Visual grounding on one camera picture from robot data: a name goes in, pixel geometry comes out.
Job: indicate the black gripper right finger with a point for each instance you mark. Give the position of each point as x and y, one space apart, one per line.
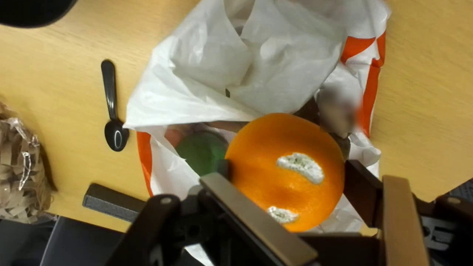
389 205

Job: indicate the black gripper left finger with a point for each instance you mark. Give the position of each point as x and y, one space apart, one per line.
273 241

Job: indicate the orange toy fruit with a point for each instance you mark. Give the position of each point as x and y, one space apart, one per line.
290 167

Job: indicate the green toy pepper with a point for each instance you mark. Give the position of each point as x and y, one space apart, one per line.
205 151

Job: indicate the black bowl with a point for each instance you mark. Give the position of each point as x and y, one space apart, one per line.
33 13

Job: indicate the white orange plastic bag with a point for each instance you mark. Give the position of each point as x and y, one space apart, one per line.
228 63

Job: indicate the clear bag of snacks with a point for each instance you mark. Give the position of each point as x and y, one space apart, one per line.
26 183

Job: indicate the brown plush toy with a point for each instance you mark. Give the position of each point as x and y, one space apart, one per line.
332 117

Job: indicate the small black box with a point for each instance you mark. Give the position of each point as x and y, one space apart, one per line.
111 202

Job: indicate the black spoon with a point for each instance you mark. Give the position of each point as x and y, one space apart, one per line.
116 133

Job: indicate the grey office chair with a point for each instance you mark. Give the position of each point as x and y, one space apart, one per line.
57 242

